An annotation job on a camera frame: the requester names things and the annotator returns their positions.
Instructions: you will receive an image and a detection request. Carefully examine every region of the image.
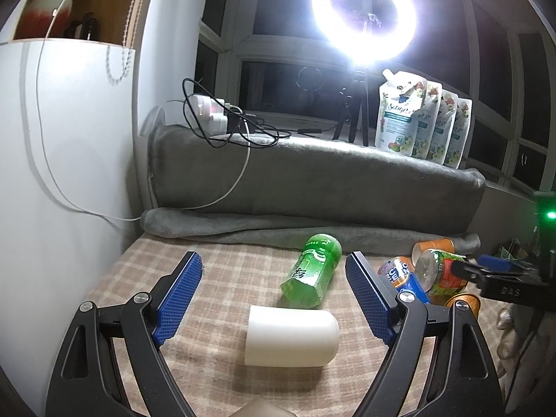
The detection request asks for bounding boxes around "blue orange Arctic Ocean cup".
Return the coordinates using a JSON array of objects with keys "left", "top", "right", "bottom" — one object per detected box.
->
[{"left": 378, "top": 256, "right": 430, "bottom": 304}]

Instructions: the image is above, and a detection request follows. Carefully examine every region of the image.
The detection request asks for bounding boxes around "orange cup near front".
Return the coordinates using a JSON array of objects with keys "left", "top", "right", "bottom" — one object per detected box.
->
[{"left": 445, "top": 293, "right": 482, "bottom": 318}]

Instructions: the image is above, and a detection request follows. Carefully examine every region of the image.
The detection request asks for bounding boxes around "orange cup at back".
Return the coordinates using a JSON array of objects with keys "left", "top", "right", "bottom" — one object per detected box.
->
[{"left": 411, "top": 238, "right": 455, "bottom": 265}]

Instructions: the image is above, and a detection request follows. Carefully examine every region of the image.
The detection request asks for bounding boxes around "red green labelled cup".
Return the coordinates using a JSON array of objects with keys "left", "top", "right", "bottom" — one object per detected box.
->
[{"left": 415, "top": 248, "right": 467, "bottom": 305}]

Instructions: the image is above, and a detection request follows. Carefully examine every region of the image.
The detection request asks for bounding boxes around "green plastic cup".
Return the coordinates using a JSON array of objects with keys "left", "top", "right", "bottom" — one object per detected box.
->
[{"left": 281, "top": 234, "right": 342, "bottom": 309}]

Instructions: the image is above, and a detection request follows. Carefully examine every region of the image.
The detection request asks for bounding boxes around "white plastic cup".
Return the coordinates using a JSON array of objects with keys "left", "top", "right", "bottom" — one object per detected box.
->
[{"left": 244, "top": 305, "right": 340, "bottom": 368}]

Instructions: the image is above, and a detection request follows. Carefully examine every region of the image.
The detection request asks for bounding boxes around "refill pouch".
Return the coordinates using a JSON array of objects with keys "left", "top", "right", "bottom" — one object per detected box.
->
[
  {"left": 427, "top": 90, "right": 458, "bottom": 165},
  {"left": 375, "top": 69, "right": 427, "bottom": 156},
  {"left": 412, "top": 81, "right": 443, "bottom": 159},
  {"left": 444, "top": 98, "right": 472, "bottom": 169}
]

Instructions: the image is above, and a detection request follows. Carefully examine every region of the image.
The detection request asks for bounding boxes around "beige plaid cloth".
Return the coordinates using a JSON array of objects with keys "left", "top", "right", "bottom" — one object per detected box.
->
[{"left": 90, "top": 235, "right": 386, "bottom": 416}]

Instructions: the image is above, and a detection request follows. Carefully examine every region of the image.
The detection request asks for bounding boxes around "black tripod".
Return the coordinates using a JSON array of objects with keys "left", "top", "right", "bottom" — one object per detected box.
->
[{"left": 333, "top": 70, "right": 369, "bottom": 147}]

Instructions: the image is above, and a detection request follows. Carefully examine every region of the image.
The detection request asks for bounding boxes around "grey blanket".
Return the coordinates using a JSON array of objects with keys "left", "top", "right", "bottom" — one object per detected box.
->
[{"left": 140, "top": 125, "right": 485, "bottom": 255}]

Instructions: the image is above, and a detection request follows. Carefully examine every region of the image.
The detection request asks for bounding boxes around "white power strip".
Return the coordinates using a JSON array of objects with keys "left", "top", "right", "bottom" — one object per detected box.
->
[{"left": 189, "top": 94, "right": 228, "bottom": 137}]

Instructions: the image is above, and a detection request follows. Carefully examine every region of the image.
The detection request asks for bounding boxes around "red white vase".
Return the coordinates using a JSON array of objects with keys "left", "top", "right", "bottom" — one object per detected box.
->
[{"left": 14, "top": 0, "right": 73, "bottom": 40}]

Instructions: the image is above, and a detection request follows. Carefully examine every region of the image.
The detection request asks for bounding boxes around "ring light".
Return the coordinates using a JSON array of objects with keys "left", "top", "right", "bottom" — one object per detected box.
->
[{"left": 311, "top": 0, "right": 418, "bottom": 68}]

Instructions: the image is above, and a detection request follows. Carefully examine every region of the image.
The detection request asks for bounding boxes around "white cable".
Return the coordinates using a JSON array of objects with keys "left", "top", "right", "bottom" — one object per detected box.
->
[{"left": 34, "top": 0, "right": 253, "bottom": 222}]

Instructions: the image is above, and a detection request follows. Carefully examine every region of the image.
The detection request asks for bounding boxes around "black cable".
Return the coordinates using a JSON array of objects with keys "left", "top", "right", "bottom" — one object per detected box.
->
[{"left": 182, "top": 77, "right": 337, "bottom": 150}]

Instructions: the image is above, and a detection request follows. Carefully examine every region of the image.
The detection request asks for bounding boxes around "bead blind chain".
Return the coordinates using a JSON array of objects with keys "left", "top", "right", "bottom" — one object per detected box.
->
[{"left": 105, "top": 0, "right": 147, "bottom": 85}]

